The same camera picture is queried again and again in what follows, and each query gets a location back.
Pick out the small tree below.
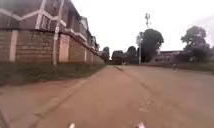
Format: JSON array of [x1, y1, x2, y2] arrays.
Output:
[[99, 46, 111, 63]]

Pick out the kerb between path and road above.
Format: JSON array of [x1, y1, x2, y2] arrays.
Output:
[[114, 65, 125, 72]]

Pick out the distant trees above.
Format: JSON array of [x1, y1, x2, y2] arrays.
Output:
[[110, 45, 139, 65]]

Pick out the utility pole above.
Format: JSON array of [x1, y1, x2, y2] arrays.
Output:
[[137, 32, 143, 65]]

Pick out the red brick path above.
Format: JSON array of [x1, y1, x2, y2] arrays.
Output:
[[28, 64, 183, 128]]

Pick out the large dark tree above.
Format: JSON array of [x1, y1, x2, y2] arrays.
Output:
[[136, 28, 165, 64]]

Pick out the pale pole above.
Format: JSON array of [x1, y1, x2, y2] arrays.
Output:
[[52, 0, 66, 66]]

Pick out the lattice mast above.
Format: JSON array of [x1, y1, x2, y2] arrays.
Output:
[[144, 13, 152, 29]]

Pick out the low building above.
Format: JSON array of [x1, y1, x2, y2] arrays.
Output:
[[154, 49, 183, 65]]

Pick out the grey kerb beside grass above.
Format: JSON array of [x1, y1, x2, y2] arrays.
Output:
[[26, 76, 91, 128]]

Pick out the robot's own part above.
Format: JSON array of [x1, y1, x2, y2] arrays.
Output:
[[67, 122, 77, 128], [136, 121, 146, 128]]

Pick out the grass and dirt verge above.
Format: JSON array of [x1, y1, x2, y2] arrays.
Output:
[[0, 62, 107, 88]]

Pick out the reddish paved road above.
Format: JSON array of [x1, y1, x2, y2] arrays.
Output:
[[116, 64, 214, 128]]

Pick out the tall tree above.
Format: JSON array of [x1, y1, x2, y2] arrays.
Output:
[[180, 25, 211, 63]]

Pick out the grass verge beside road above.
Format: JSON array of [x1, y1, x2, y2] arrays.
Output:
[[144, 61, 214, 74]]

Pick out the multi-storey building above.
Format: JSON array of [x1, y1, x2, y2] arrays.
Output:
[[0, 0, 101, 53]]

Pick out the brick boundary wall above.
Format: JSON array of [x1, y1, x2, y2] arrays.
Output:
[[0, 29, 106, 66]]

